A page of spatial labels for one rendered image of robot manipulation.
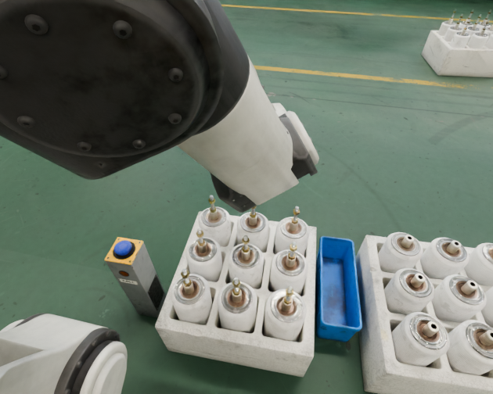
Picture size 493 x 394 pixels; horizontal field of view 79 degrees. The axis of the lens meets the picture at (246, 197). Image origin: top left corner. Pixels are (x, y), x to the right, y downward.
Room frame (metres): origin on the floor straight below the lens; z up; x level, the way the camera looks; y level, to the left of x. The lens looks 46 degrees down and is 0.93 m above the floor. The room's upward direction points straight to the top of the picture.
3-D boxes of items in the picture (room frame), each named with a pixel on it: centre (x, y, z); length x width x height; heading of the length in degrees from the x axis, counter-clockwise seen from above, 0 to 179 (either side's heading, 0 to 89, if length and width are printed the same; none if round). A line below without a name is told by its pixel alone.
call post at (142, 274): (0.42, 0.30, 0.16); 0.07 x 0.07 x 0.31; 80
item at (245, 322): (0.33, 0.02, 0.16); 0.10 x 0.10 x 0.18
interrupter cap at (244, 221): (0.56, -0.02, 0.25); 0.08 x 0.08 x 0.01
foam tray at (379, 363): (0.35, -0.54, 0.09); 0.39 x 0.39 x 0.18; 81
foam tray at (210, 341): (0.44, 0.00, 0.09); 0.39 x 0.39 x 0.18; 80
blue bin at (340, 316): (0.45, -0.28, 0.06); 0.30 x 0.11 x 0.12; 171
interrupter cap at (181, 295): (0.35, 0.14, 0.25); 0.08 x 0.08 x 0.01
